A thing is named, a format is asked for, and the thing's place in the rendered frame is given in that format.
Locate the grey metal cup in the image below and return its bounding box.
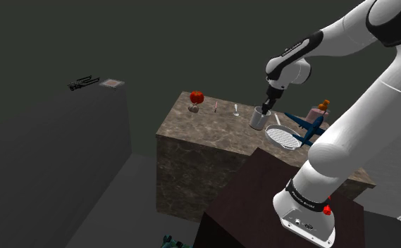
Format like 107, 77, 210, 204
249, 106, 272, 131

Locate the white round grill pan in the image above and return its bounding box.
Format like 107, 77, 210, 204
264, 113, 302, 151

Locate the pink bottle with orange cap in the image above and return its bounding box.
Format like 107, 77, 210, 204
304, 99, 331, 125

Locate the blue toy airplane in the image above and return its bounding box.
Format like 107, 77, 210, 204
283, 112, 326, 148

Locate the red tomato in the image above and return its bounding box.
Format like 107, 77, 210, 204
190, 90, 205, 105

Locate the dark maroon robot stand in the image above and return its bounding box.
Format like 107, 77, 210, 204
192, 147, 366, 248

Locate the square grey tray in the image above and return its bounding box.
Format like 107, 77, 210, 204
98, 78, 125, 90

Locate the teal object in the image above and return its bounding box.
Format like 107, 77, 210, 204
161, 235, 192, 248

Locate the black wire tool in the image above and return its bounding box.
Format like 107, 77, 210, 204
67, 75, 101, 92

